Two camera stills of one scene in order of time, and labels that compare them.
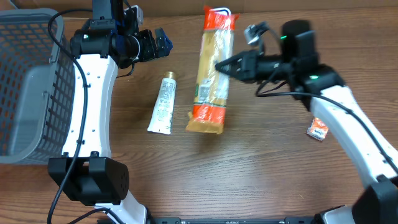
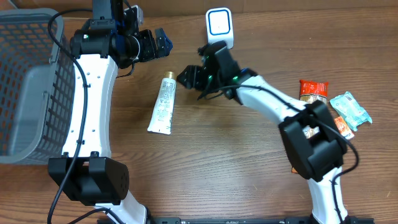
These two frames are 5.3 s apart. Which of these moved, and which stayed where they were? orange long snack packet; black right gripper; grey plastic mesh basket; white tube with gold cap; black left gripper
Moved: orange long snack packet; black right gripper
Stayed: white tube with gold cap; grey plastic mesh basket; black left gripper
